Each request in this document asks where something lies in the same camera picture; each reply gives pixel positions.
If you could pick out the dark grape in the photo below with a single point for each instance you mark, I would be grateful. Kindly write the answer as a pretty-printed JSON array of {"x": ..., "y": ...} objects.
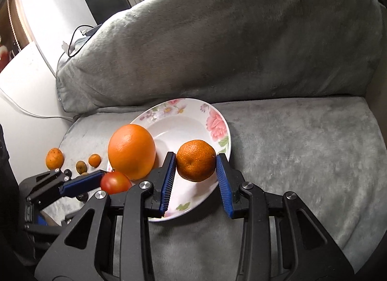
[
  {"x": 68, "y": 173},
  {"x": 82, "y": 197}
]

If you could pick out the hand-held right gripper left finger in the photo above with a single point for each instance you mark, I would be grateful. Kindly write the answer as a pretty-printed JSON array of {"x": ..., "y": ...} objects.
[{"x": 167, "y": 181}]

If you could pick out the medium mandarin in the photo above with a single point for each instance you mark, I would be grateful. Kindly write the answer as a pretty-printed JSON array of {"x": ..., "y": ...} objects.
[{"x": 195, "y": 160}]

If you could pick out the small mandarin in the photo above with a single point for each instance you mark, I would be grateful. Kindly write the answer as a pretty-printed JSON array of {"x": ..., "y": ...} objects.
[{"x": 94, "y": 160}]

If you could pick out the spotted mandarin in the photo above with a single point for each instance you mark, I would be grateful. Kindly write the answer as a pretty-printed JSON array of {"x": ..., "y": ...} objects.
[{"x": 54, "y": 158}]

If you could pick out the red ornament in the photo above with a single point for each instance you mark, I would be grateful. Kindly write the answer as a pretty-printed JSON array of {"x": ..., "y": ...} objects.
[{"x": 3, "y": 54}]

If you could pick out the grey plush back cushion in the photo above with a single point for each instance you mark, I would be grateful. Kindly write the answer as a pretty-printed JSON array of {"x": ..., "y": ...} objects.
[{"x": 211, "y": 42}]

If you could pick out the white side table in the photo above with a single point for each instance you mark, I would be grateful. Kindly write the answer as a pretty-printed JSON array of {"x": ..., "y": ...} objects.
[{"x": 24, "y": 87}]

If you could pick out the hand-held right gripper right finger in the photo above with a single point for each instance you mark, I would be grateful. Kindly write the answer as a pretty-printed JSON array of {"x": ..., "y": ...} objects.
[{"x": 223, "y": 187}]

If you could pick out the floral white plate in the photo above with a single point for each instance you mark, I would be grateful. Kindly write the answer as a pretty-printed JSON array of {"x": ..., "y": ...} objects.
[{"x": 181, "y": 123}]

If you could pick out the red tomato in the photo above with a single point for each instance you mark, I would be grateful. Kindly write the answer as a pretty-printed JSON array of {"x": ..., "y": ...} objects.
[{"x": 116, "y": 182}]

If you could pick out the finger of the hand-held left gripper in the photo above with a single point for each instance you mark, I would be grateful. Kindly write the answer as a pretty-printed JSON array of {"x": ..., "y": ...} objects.
[{"x": 81, "y": 184}]

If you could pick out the large orange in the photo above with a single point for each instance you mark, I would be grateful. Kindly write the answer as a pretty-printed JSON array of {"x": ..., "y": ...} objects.
[{"x": 131, "y": 151}]

